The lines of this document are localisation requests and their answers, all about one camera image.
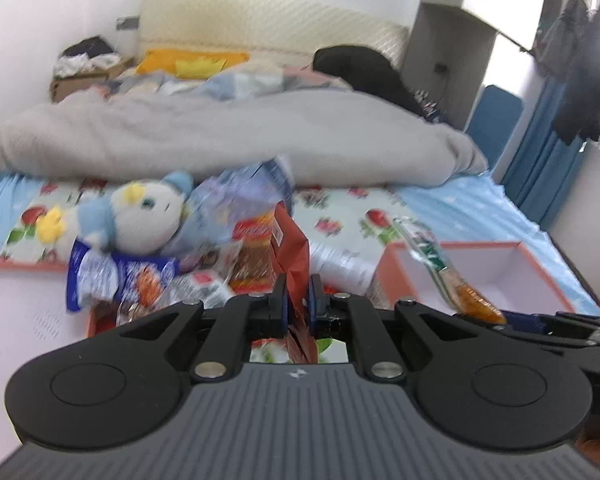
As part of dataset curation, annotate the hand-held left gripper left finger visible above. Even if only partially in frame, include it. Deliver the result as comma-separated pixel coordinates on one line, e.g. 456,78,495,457
114,274,288,381

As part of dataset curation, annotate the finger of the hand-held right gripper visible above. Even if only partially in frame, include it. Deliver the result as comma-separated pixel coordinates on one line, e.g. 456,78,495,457
500,310,600,348

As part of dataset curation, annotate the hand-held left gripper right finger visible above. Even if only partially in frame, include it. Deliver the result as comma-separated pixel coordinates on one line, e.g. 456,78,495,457
307,274,486,381

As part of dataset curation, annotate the clear packet with green label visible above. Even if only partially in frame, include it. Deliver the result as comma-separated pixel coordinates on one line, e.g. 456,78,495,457
392,216,508,325

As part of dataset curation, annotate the orange cardboard box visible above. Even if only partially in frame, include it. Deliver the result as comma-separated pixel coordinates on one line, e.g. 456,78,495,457
372,241,578,321

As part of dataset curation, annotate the red-brown foil packet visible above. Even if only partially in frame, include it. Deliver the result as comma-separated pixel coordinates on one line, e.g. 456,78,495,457
270,201,322,366

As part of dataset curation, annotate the blue sausage packet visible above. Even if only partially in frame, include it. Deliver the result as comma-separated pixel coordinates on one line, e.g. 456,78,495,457
66,240,181,311

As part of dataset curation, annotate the small clear red-white packet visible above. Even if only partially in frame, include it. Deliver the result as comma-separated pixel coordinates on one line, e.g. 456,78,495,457
172,269,233,308

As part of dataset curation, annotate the floral mat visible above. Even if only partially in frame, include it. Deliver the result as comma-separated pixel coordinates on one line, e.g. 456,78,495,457
0,172,431,273

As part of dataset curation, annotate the light blue bed sheet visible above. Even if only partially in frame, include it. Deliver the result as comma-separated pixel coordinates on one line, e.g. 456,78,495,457
395,172,600,316

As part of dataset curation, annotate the white and blue plush toy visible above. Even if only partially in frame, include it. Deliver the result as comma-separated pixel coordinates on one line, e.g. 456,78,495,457
35,170,196,256

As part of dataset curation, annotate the blue curtain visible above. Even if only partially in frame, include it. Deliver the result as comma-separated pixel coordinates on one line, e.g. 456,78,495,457
500,77,588,231

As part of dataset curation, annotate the grey duvet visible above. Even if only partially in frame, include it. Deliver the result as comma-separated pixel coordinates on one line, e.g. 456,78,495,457
0,87,488,186

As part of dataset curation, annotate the blue covered chair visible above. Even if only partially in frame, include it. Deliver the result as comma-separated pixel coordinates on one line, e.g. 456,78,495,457
465,85,523,173

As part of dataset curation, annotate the blue and pink patterned quilt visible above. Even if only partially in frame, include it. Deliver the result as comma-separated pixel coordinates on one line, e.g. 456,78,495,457
90,62,353,98

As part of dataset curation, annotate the group of small bottles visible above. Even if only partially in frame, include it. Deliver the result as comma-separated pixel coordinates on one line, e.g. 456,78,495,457
415,87,451,123

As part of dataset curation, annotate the black cloth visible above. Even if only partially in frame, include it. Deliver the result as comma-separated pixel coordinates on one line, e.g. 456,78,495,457
312,46,431,118

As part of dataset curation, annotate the dark hanging jacket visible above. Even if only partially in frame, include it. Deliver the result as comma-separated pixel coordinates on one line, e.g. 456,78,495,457
555,7,600,143

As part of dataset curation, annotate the yellow pillow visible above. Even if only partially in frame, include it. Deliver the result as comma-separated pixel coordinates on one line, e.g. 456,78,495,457
136,49,248,80

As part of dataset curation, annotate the cream quilted headboard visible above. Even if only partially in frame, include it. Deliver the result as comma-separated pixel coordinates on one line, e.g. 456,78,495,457
137,0,411,68

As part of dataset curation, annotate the grey hanging coat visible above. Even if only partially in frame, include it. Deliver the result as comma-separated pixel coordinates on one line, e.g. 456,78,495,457
535,0,588,78

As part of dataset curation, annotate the brown cardboard box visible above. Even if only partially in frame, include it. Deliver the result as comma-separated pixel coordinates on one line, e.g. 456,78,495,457
50,57,136,103

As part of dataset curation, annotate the pile of clothes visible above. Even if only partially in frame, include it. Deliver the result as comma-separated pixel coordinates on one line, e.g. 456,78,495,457
55,36,121,78

